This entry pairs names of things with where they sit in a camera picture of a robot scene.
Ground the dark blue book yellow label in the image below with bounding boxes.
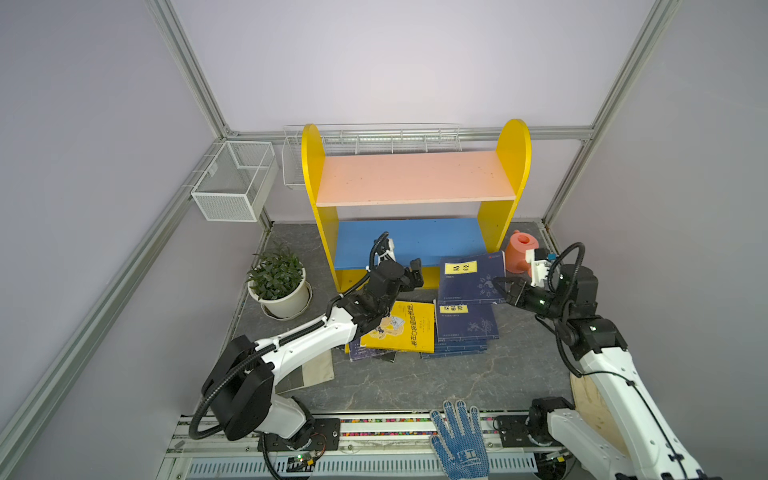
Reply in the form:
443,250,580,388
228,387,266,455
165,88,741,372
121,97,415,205
438,251,506,305

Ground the dark blue book stack bottom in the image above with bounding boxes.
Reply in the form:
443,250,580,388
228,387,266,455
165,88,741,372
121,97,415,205
420,339,488,360

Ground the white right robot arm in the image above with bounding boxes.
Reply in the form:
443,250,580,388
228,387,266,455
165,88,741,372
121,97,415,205
493,264,707,479

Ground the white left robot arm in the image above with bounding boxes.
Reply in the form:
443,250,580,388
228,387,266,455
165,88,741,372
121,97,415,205
188,259,424,449

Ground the yellow cartoon cover book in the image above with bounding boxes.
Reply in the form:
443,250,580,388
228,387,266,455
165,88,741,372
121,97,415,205
360,301,436,353

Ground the blue lower shelf board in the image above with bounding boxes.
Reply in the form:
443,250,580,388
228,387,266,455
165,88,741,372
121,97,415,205
334,218,486,270

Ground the purple book under yellow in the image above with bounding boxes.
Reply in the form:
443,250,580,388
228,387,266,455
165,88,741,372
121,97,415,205
344,343,396,363

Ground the white plastic plant pot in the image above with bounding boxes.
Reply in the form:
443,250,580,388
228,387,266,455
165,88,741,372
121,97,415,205
247,268,312,321

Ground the pink upper shelf board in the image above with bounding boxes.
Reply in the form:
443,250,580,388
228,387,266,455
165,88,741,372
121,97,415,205
316,151,516,207

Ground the green potted plant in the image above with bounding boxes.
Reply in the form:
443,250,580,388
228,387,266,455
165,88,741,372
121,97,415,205
247,244,304,301

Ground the cream leather glove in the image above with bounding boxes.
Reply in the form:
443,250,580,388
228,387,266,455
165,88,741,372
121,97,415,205
570,374,629,456

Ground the beige grey work glove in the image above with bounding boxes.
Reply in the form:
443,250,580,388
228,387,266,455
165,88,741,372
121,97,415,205
275,350,335,395

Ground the blue dotted knit glove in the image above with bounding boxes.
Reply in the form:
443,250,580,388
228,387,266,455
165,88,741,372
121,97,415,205
430,400,490,480

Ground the white mesh basket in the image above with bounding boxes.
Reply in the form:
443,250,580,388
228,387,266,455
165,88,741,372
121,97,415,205
192,141,278,223

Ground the white wire basket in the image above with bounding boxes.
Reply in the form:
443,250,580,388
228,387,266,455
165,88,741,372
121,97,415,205
281,123,462,190

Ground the yellow bookshelf frame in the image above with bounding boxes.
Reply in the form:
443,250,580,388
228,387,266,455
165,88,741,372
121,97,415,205
301,119,532,292

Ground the aluminium frame post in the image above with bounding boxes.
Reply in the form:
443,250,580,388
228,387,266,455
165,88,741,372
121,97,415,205
145,0,230,138

